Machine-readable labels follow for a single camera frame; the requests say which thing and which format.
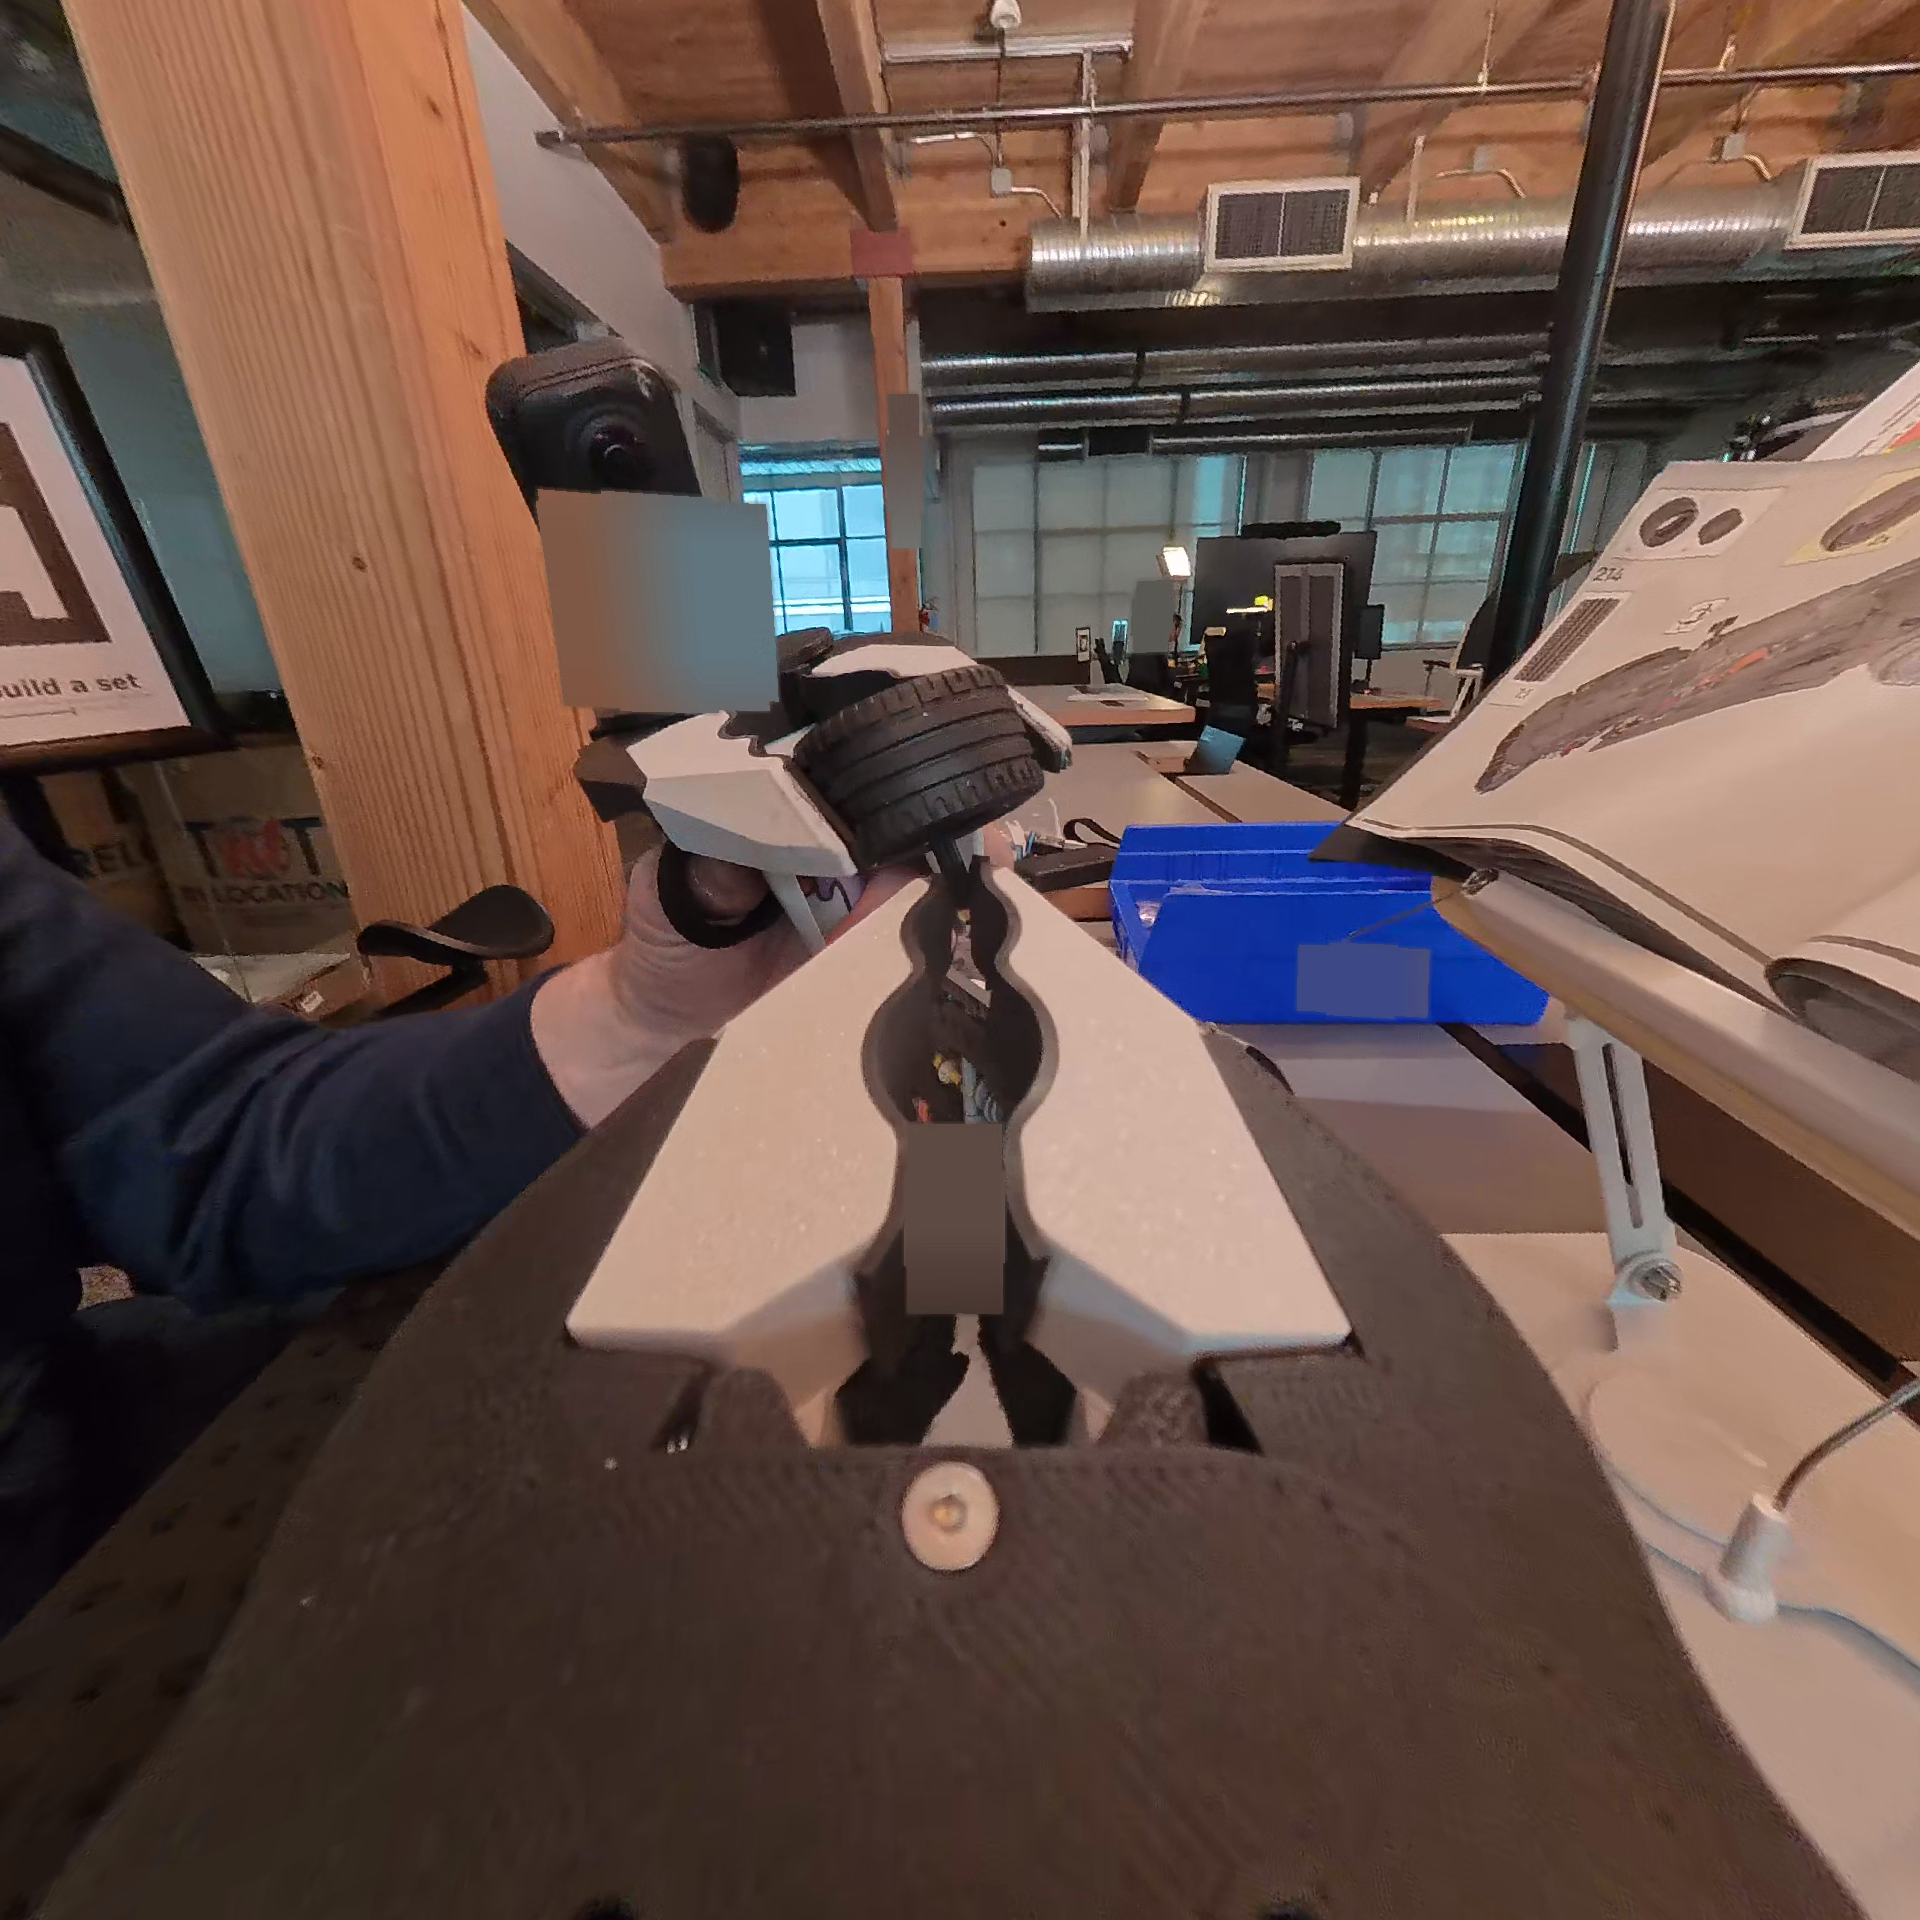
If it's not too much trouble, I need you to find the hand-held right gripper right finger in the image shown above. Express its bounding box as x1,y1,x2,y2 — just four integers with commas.
978,867,1345,1445

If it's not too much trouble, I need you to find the white air vent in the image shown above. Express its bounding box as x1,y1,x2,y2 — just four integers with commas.
1202,171,1362,276
1781,150,1920,254

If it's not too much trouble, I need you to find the printed cardboard box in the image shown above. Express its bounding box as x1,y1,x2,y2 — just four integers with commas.
40,747,372,1020

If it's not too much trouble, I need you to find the black lego wheel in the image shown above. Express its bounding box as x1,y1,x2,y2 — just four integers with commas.
795,668,1055,871

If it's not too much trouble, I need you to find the person's left forearm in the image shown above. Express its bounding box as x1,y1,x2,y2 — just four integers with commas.
0,811,584,1324

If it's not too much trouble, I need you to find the blue storage bin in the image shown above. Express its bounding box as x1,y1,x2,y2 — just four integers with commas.
1110,825,1549,1035

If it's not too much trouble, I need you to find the black perforated pad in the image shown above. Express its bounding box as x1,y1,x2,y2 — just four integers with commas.
0,1274,469,1920

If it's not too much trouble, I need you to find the lego instruction book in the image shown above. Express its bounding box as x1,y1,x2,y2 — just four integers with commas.
1308,361,1920,1084

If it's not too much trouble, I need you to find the black framed poster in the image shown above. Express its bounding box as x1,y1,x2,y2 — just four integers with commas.
0,321,229,770

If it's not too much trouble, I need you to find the wooden post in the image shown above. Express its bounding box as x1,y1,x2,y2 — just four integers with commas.
62,0,624,999

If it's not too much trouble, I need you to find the silver spiral duct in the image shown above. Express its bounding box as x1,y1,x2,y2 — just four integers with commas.
1023,150,1920,306

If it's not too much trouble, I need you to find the metal ceiling pipe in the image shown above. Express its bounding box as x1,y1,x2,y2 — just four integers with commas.
539,71,1595,150

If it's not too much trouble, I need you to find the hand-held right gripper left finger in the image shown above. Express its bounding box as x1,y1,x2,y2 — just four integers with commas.
562,871,978,1445

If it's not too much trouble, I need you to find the person's left hand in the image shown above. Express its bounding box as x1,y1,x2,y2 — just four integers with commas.
528,841,920,1130

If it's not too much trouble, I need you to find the black box speaker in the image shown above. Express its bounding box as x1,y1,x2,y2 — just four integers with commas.
699,302,795,399

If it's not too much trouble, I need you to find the white book stand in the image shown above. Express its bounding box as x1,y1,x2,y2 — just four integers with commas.
1424,867,1920,1920

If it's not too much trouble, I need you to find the black monitor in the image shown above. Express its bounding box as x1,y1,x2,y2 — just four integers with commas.
1193,527,1382,742

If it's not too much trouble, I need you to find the white-tipped page cord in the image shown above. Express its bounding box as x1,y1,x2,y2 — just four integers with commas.
1711,1382,1920,1629

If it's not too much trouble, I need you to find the small lego axle assembly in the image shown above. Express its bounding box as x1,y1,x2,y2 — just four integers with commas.
888,837,1040,1143

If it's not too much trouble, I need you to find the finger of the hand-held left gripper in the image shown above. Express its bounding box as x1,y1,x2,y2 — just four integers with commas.
620,709,869,871
808,633,1080,781

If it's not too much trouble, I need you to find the black steel pole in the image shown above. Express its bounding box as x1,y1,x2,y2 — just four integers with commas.
1495,0,1674,685

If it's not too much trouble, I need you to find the black chair armrest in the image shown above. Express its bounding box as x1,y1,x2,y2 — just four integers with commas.
359,889,562,974

